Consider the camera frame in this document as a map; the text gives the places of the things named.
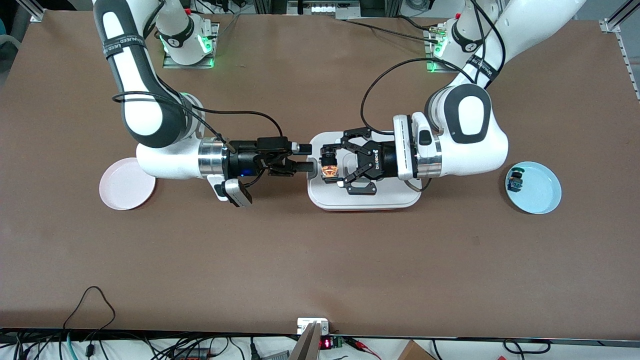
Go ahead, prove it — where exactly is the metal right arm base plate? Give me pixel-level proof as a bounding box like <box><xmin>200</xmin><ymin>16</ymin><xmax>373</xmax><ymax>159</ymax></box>
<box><xmin>162</xmin><ymin>22</ymin><xmax>220</xmax><ymax>69</ymax></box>

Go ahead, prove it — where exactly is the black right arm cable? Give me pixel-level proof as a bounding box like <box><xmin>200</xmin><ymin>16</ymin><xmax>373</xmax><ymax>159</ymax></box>
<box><xmin>111</xmin><ymin>91</ymin><xmax>285</xmax><ymax>147</ymax></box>

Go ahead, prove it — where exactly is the brown cardboard box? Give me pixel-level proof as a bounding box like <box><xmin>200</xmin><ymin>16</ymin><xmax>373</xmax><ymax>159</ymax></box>
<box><xmin>397</xmin><ymin>340</ymin><xmax>437</xmax><ymax>360</ymax></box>

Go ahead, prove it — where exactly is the light blue round plate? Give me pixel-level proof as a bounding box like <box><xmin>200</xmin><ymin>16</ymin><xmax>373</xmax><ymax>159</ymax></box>
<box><xmin>505</xmin><ymin>161</ymin><xmax>562</xmax><ymax>215</ymax></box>

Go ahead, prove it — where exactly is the grey metal bar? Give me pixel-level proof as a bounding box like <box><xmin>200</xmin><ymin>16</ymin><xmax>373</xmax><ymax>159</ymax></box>
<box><xmin>290</xmin><ymin>322</ymin><xmax>322</xmax><ymax>360</ymax></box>

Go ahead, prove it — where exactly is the white lidded lunch box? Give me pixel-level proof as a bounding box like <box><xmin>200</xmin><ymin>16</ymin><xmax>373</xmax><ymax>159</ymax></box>
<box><xmin>306</xmin><ymin>131</ymin><xmax>423</xmax><ymax>212</ymax></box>

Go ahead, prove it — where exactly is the green push-button switch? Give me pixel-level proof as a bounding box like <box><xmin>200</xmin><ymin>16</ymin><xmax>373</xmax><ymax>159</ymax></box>
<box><xmin>506</xmin><ymin>169</ymin><xmax>526</xmax><ymax>194</ymax></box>

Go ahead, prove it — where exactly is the pink round plate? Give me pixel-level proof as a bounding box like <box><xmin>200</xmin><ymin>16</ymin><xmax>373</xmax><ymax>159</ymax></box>
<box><xmin>99</xmin><ymin>157</ymin><xmax>157</xmax><ymax>211</ymax></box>

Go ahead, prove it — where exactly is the teal cable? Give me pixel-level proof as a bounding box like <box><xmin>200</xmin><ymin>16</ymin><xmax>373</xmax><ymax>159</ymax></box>
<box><xmin>59</xmin><ymin>332</ymin><xmax>76</xmax><ymax>360</ymax></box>

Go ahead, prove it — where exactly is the short aluminium frame profile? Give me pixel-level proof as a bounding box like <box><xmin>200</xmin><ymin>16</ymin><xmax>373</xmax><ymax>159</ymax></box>
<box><xmin>15</xmin><ymin>0</ymin><xmax>47</xmax><ymax>23</ymax></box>

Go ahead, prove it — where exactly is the black floor cable loop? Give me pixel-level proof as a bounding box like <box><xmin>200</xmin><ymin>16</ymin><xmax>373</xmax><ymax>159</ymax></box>
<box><xmin>502</xmin><ymin>339</ymin><xmax>552</xmax><ymax>355</ymax></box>

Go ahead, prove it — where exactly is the red clip lead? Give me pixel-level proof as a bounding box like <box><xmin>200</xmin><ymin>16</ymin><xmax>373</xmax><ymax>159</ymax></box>
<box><xmin>345</xmin><ymin>337</ymin><xmax>382</xmax><ymax>360</ymax></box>

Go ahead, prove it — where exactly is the black cable to base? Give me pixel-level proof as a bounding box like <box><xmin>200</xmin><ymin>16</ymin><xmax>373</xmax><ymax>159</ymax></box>
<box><xmin>340</xmin><ymin>18</ymin><xmax>442</xmax><ymax>45</ymax></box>

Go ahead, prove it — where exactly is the orange push-button switch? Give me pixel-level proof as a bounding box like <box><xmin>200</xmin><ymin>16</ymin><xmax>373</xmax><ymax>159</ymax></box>
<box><xmin>321</xmin><ymin>146</ymin><xmax>342</xmax><ymax>184</ymax></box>

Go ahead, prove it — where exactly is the black looped table cable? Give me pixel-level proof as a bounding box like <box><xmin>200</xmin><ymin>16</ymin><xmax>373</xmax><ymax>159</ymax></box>
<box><xmin>62</xmin><ymin>286</ymin><xmax>117</xmax><ymax>331</ymax></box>

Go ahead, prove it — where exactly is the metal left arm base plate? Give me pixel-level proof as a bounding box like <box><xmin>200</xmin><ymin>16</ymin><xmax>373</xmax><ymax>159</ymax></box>
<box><xmin>424</xmin><ymin>27</ymin><xmax>481</xmax><ymax>74</ymax></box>

